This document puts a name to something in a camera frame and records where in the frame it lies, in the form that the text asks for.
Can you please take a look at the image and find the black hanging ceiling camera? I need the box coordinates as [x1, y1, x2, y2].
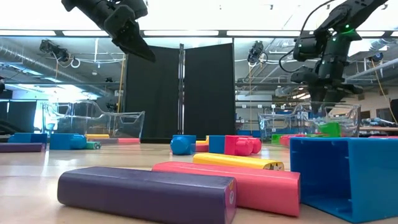
[39, 39, 72, 63]
[247, 40, 269, 65]

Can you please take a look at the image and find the black room divider panel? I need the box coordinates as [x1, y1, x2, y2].
[183, 42, 236, 136]
[124, 42, 181, 134]

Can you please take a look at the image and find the yellow long bar block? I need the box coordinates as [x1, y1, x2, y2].
[84, 133, 111, 140]
[192, 152, 285, 171]

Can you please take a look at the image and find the clear plastic bin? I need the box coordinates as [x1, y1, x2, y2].
[42, 99, 146, 146]
[257, 101, 362, 144]

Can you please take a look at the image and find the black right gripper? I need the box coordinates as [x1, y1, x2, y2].
[291, 28, 364, 106]

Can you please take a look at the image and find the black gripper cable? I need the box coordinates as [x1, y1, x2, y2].
[278, 0, 338, 75]

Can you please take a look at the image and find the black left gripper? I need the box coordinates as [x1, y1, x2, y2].
[92, 0, 157, 63]

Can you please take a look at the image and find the yellow hanging cord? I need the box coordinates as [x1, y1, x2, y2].
[116, 54, 127, 114]

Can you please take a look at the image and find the black overhead frame beam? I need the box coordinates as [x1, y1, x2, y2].
[0, 29, 398, 39]

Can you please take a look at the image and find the red toy block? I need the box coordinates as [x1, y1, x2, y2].
[279, 133, 308, 147]
[224, 134, 263, 157]

